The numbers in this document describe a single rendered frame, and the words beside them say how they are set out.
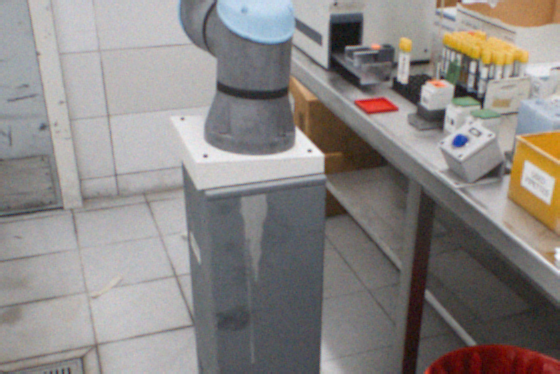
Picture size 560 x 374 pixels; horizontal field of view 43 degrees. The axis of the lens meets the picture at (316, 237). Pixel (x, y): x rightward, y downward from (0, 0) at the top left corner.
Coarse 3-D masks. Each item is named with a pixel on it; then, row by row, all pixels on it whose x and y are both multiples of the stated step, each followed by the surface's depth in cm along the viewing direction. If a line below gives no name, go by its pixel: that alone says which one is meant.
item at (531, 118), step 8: (520, 104) 119; (528, 104) 117; (536, 104) 117; (544, 104) 117; (552, 104) 117; (520, 112) 119; (528, 112) 117; (536, 112) 115; (544, 112) 114; (552, 112) 114; (520, 120) 119; (528, 120) 117; (536, 120) 115; (544, 120) 113; (552, 120) 111; (520, 128) 120; (528, 128) 117; (536, 128) 115; (544, 128) 113; (552, 128) 111; (504, 152) 123; (512, 152) 122; (512, 160) 121
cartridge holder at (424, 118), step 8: (416, 112) 137; (424, 112) 134; (432, 112) 133; (440, 112) 133; (408, 120) 137; (416, 120) 134; (424, 120) 134; (432, 120) 133; (440, 120) 134; (424, 128) 133
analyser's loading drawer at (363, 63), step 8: (352, 48) 157; (360, 48) 158; (368, 48) 158; (336, 56) 161; (344, 56) 161; (352, 56) 158; (360, 56) 153; (368, 56) 154; (376, 56) 155; (344, 64) 157; (352, 64) 155; (360, 64) 154; (368, 64) 149; (376, 64) 150; (384, 64) 150; (352, 72) 155; (360, 72) 151; (368, 72) 150; (376, 72) 150; (384, 72) 151; (360, 80) 151; (368, 80) 151; (376, 80) 151; (384, 80) 152
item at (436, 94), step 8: (424, 88) 134; (432, 88) 132; (440, 88) 131; (448, 88) 132; (424, 96) 134; (432, 96) 131; (440, 96) 132; (448, 96) 133; (424, 104) 134; (432, 104) 132; (440, 104) 133
